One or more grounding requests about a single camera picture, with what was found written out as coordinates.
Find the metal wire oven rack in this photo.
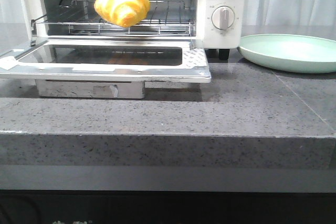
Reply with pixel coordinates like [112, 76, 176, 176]
[30, 0, 196, 37]

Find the white Toshiba toaster oven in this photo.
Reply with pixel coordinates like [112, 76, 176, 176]
[23, 0, 244, 60]

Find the glass oven door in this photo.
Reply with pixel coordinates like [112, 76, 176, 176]
[1, 38, 211, 83]

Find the silver oven door handle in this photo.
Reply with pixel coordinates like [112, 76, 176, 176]
[35, 80, 145, 99]

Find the yellow croissant bread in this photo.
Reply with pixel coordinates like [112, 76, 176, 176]
[94, 0, 151, 28]

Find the light green plate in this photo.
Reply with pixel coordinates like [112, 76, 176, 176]
[237, 34, 335, 73]

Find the lower white timer knob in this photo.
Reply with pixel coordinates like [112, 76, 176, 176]
[212, 6, 235, 30]

